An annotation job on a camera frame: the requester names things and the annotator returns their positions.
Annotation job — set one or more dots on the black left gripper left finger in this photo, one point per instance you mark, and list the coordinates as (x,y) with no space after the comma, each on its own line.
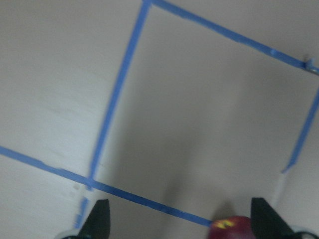
(97,224)

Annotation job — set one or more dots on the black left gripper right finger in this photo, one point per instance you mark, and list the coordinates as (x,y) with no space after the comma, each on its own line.
(266,223)

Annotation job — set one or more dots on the dark red apple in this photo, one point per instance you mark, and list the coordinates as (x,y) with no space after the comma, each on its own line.
(234,227)

